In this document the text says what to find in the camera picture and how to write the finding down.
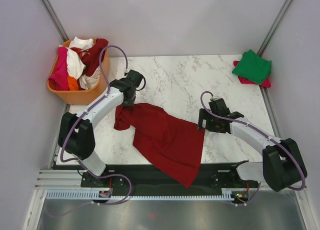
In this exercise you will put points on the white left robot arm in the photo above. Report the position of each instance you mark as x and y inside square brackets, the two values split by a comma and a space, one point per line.
[76, 134]

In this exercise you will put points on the white slotted cable duct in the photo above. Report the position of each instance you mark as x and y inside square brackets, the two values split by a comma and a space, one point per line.
[142, 194]

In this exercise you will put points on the green folded t-shirt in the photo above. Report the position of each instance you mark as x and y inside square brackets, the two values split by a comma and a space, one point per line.
[253, 67]

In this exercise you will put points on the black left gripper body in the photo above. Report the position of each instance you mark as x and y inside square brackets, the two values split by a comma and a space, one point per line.
[129, 101]

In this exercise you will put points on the pink folded t-shirt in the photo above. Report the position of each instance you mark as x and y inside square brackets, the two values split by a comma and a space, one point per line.
[266, 83]

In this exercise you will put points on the orange t-shirt in basket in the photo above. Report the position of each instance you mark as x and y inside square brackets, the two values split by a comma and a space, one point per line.
[72, 83]

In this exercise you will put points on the white t-shirt in basket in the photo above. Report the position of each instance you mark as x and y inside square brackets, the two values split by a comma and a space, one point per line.
[75, 66]

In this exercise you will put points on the dark red t-shirt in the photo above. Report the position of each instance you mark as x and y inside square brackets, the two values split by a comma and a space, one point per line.
[172, 145]

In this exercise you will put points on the pink t-shirt in basket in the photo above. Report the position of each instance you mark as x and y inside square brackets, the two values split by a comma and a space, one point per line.
[59, 79]

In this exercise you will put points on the cream t-shirt in basket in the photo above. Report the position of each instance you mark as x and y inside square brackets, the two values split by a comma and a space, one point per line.
[87, 82]

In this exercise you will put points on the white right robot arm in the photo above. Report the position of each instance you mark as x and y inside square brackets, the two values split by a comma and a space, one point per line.
[282, 165]

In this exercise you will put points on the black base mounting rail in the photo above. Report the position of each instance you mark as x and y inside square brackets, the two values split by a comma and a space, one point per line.
[133, 176]

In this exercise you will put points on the dark red shirt in basket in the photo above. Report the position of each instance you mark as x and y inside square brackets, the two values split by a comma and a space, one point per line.
[90, 57]

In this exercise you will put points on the aluminium frame post left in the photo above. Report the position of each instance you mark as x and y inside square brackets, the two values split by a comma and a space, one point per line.
[54, 19]

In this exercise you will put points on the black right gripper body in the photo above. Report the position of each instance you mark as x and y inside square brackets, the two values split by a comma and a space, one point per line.
[213, 126]

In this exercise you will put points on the aluminium frame post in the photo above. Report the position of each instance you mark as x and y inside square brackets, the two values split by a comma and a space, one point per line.
[54, 19]
[276, 23]

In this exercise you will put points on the aluminium frame post right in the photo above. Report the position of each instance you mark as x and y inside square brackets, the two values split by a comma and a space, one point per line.
[276, 23]

